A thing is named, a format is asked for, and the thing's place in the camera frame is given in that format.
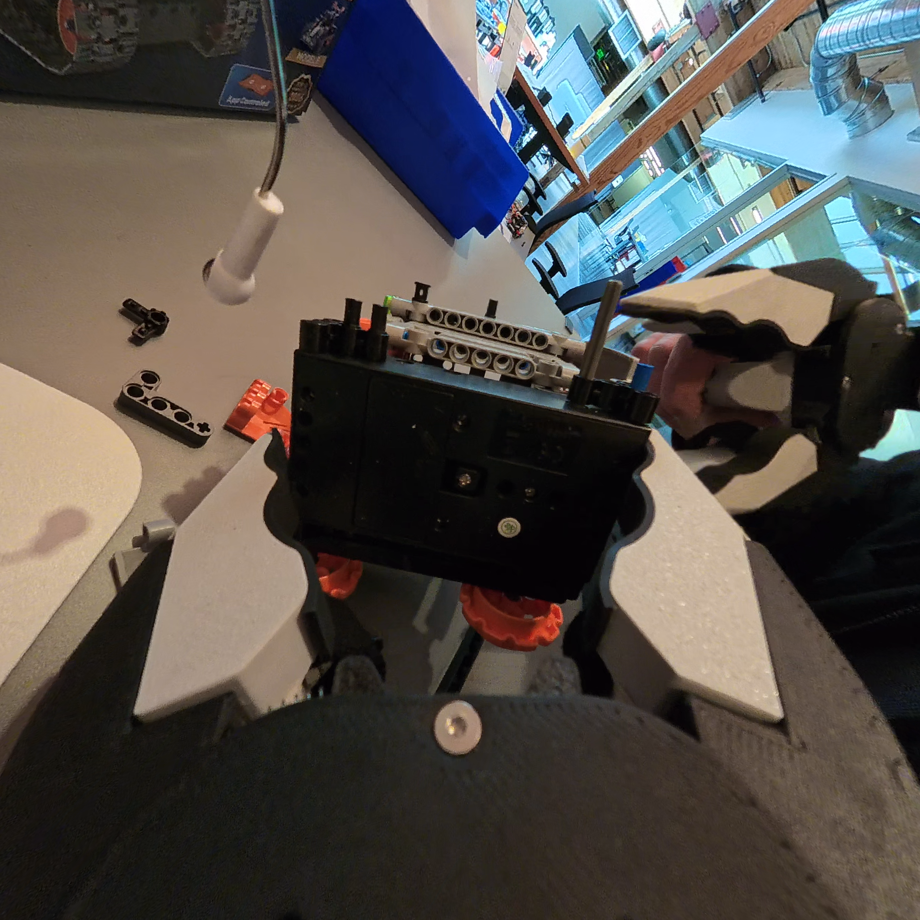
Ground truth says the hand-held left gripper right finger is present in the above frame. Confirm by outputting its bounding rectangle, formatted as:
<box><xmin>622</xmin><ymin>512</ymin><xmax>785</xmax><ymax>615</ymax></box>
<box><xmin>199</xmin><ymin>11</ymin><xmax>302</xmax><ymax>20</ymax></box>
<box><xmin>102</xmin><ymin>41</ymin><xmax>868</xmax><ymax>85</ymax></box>
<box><xmin>597</xmin><ymin>435</ymin><xmax>786</xmax><ymax>723</ymax></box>

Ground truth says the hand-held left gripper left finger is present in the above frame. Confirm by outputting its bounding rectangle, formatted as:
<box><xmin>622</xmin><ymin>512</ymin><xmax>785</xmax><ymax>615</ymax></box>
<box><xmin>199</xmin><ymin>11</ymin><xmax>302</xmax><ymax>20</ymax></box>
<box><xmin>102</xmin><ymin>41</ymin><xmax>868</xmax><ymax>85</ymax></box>
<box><xmin>133</xmin><ymin>430</ymin><xmax>324</xmax><ymax>723</ymax></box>

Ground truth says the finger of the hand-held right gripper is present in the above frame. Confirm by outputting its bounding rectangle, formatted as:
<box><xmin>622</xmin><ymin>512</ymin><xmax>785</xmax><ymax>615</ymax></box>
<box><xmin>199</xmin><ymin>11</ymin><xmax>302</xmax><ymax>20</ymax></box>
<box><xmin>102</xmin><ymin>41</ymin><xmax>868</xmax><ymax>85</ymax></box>
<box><xmin>618</xmin><ymin>269</ymin><xmax>840</xmax><ymax>355</ymax></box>
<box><xmin>676</xmin><ymin>427</ymin><xmax>822</xmax><ymax>516</ymax></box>

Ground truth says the building block robot vehicle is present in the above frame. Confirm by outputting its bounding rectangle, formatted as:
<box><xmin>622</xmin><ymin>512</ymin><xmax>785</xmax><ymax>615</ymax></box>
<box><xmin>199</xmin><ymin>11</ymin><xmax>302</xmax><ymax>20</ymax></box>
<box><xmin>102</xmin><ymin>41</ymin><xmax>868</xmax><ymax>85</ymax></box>
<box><xmin>287</xmin><ymin>279</ymin><xmax>661</xmax><ymax>651</ymax></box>

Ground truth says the person's right forearm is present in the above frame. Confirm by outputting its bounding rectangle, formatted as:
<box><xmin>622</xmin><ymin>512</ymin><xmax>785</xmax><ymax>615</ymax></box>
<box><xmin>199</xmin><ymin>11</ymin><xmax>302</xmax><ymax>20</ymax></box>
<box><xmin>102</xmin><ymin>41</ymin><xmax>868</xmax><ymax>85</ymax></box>
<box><xmin>740</xmin><ymin>431</ymin><xmax>920</xmax><ymax>648</ymax></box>

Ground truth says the person's right hand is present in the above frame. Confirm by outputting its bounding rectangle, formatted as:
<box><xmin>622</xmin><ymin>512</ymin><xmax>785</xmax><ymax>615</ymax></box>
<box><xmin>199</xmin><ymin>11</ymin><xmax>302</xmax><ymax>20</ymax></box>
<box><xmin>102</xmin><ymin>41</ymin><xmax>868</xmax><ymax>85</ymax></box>
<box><xmin>631</xmin><ymin>333</ymin><xmax>784</xmax><ymax>441</ymax></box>

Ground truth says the grey curved panel piece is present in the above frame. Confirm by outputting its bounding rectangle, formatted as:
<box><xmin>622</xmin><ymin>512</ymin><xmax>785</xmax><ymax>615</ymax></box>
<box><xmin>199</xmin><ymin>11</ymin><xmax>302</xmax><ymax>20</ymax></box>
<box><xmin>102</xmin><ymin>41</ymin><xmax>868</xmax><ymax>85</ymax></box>
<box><xmin>109</xmin><ymin>546</ymin><xmax>155</xmax><ymax>590</ymax></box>

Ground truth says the black office chair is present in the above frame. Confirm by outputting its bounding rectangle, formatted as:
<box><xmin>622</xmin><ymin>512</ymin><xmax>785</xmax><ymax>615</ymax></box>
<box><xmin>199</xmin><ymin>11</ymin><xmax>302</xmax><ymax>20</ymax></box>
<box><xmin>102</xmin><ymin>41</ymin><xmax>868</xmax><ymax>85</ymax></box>
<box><xmin>528</xmin><ymin>241</ymin><xmax>641</xmax><ymax>317</ymax></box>
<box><xmin>527</xmin><ymin>176</ymin><xmax>598</xmax><ymax>242</ymax></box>

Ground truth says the orange wedge plate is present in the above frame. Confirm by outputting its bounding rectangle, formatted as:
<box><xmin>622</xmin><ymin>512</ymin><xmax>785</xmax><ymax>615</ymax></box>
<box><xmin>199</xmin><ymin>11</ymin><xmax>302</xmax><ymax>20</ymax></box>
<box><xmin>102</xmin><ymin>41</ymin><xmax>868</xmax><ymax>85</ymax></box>
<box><xmin>224</xmin><ymin>379</ymin><xmax>292</xmax><ymax>441</ymax></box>

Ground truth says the dark grey bent liftarm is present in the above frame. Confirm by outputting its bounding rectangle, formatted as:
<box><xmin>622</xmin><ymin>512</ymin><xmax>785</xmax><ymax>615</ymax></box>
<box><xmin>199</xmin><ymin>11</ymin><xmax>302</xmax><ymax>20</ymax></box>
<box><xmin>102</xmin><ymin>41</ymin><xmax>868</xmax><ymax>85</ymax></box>
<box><xmin>117</xmin><ymin>370</ymin><xmax>214</xmax><ymax>448</ymax></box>

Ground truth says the black angle connector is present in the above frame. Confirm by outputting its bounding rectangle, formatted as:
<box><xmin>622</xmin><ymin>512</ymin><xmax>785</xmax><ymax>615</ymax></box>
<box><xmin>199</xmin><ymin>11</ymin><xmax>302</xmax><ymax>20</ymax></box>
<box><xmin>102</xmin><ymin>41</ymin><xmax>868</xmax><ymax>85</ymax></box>
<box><xmin>120</xmin><ymin>298</ymin><xmax>171</xmax><ymax>345</ymax></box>

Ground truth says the white knob rod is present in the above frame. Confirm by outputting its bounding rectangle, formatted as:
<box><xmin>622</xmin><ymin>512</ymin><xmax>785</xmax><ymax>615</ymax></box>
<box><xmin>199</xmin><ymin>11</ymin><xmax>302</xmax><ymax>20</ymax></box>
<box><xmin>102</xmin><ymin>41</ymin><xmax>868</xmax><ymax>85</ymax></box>
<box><xmin>205</xmin><ymin>0</ymin><xmax>288</xmax><ymax>306</ymax></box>

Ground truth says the blue plastic storage bin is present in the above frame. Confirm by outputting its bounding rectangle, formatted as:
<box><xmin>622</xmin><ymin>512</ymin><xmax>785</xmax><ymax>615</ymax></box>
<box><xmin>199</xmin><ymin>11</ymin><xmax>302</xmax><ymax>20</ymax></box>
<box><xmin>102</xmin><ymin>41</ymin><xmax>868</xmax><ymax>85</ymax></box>
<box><xmin>316</xmin><ymin>0</ymin><xmax>529</xmax><ymax>240</ymax></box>

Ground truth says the printed robot kit box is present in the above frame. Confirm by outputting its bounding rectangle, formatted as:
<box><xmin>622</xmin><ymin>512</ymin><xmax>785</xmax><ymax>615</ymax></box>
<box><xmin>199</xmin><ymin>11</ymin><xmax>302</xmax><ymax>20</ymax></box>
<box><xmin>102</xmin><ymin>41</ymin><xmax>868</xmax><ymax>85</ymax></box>
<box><xmin>0</xmin><ymin>0</ymin><xmax>353</xmax><ymax>116</ymax></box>

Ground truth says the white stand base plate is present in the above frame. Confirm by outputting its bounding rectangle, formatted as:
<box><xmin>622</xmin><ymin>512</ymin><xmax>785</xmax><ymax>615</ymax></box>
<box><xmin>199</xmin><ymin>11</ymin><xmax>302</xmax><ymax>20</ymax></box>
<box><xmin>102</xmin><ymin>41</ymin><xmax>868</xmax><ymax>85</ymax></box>
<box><xmin>0</xmin><ymin>363</ymin><xmax>142</xmax><ymax>684</ymax></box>

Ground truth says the silver ventilation duct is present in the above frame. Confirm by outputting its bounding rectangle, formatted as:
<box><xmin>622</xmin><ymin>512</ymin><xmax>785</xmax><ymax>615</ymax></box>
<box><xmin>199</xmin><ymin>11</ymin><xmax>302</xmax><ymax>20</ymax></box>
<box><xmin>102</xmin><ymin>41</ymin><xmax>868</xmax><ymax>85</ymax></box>
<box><xmin>808</xmin><ymin>0</ymin><xmax>896</xmax><ymax>138</ymax></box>

